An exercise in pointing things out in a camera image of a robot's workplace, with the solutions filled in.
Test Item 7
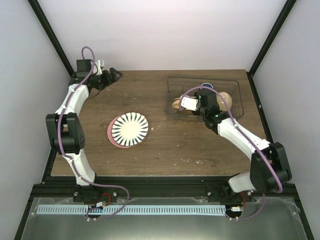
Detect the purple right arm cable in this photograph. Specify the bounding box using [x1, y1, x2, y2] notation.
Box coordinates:
[179, 86, 284, 221]

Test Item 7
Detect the pink plate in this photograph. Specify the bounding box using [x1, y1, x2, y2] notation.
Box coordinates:
[107, 116, 129, 149]

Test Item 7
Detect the white blue-striped plate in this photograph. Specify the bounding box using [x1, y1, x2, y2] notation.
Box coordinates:
[111, 112, 149, 148]

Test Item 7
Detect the grey wire dish rack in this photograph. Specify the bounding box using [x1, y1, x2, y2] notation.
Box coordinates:
[164, 76, 244, 122]

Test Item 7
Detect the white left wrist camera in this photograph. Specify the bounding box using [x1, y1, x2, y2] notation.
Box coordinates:
[94, 59, 105, 75]

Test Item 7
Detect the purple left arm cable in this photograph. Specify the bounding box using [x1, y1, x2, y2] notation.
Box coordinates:
[56, 45, 130, 222]

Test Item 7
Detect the cream ceramic bowl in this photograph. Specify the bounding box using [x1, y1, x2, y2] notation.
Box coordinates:
[216, 92, 233, 111]

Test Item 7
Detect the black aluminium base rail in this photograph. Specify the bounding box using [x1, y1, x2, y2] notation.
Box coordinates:
[32, 175, 297, 203]

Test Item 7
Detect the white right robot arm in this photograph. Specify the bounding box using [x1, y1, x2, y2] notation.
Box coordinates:
[179, 85, 292, 202]

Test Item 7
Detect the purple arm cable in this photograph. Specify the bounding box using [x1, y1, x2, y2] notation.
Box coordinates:
[179, 86, 284, 221]
[56, 45, 130, 222]

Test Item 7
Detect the orange plate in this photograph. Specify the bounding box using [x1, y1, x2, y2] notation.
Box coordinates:
[171, 100, 192, 114]

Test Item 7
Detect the blue ceramic mug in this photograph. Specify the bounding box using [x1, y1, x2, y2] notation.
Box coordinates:
[201, 82, 214, 89]

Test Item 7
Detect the black frame post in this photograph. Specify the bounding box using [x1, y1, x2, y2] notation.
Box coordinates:
[27, 0, 74, 77]
[248, 0, 297, 76]

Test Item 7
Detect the black frame post right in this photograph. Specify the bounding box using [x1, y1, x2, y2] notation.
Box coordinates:
[248, 0, 297, 76]

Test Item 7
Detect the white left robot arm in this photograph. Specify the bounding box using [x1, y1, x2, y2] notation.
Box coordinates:
[45, 59, 123, 202]

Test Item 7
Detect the black frame post left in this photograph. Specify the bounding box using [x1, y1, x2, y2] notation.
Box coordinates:
[27, 0, 74, 77]

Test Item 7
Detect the light blue slotted cable duct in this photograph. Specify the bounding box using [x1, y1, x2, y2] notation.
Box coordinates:
[36, 204, 226, 216]

